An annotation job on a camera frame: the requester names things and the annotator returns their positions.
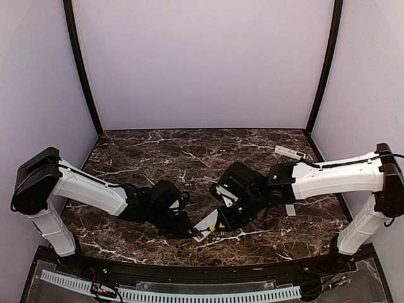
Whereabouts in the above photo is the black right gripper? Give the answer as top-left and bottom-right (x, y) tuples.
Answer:
(215, 190), (265, 232)

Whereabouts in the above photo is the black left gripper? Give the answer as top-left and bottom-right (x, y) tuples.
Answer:
(146, 206), (197, 239)

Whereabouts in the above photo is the yellow handle screwdriver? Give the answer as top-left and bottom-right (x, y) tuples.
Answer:
(204, 223), (226, 232)

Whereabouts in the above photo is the grey remote control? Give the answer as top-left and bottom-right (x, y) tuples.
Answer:
(193, 210), (219, 242)

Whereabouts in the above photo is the grey battery cover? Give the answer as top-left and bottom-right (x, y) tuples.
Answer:
(285, 204), (296, 217)

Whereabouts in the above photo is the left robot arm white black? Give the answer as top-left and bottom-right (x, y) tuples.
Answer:
(11, 147), (196, 275)

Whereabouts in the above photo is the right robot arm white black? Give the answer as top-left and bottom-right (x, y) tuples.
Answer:
(207, 143), (403, 274)

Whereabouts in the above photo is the white remote control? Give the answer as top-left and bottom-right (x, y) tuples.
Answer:
(274, 145), (306, 160)

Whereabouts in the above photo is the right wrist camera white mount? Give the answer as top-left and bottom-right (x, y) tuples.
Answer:
(210, 183), (239, 207)

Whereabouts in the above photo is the white slotted cable duct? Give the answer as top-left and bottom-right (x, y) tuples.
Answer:
(40, 270), (302, 303)

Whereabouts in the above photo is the right black frame post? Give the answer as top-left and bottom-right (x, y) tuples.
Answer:
(304, 0), (344, 135)

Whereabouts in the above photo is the black frame post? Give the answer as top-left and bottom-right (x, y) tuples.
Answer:
(304, 0), (344, 135)
(62, 0), (104, 136)

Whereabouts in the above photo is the left black frame post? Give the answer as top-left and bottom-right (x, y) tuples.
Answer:
(62, 0), (104, 136)

